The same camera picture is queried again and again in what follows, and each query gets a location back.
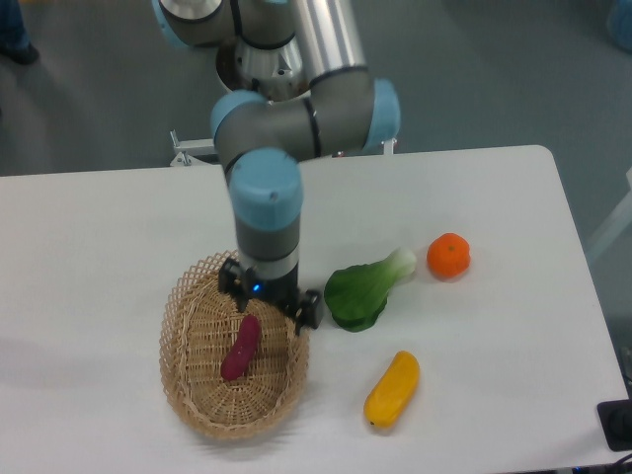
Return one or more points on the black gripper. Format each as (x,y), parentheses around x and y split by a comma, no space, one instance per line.
(283,293)

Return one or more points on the purple sweet potato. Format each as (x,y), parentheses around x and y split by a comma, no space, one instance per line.
(243,350)

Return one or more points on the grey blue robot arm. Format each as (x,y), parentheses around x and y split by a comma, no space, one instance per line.
(260,144)

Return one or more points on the woven wicker basket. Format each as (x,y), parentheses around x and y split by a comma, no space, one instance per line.
(199,327)

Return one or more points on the green bok choy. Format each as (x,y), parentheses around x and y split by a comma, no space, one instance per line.
(356,296)

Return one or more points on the yellow mango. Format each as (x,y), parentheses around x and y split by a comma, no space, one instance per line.
(393,392)

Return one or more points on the orange tangerine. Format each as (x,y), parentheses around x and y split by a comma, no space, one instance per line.
(448,256)

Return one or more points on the person leg blue jeans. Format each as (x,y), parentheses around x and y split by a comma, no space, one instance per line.
(15,41)

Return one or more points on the black device at table edge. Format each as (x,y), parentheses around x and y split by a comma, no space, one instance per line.
(615,419)

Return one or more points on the blue object top right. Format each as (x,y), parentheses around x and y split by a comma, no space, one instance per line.
(619,23)

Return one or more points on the white frame at right edge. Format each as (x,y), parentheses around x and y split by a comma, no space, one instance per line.
(611,227)

